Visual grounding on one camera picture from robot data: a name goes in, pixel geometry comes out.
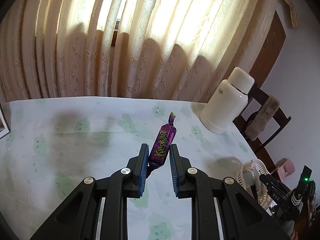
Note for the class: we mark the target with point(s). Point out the pink small chair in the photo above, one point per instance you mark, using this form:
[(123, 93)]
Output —
[(284, 168)]

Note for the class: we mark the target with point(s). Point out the pink plastic basket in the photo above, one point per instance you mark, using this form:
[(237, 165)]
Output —
[(248, 178)]

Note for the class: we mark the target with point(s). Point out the dark wooden chair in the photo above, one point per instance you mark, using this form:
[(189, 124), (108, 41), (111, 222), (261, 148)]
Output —
[(258, 147)]

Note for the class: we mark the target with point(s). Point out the purple candy bar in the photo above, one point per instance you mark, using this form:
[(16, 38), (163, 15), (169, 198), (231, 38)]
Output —
[(160, 149)]

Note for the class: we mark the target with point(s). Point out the grey fuzzy scarf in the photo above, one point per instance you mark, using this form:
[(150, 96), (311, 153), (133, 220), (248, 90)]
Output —
[(257, 124)]

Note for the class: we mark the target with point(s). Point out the brown wooden door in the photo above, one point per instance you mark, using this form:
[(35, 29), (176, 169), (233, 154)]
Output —
[(269, 51)]

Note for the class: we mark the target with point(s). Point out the photo collage stand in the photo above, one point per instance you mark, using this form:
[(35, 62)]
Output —
[(4, 127)]

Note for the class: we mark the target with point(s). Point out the white thermos jug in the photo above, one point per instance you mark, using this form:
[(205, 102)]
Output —
[(227, 102)]

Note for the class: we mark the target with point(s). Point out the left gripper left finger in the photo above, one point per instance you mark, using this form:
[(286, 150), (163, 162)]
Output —
[(98, 207)]

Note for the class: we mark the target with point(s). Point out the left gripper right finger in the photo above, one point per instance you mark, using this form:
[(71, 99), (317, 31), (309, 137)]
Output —
[(220, 209)]

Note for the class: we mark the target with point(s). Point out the cloud print tablecloth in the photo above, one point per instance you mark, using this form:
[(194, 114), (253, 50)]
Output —
[(54, 144)]

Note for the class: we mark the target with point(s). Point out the beige curtain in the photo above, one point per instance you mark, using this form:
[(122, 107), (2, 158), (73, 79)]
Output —
[(155, 49)]

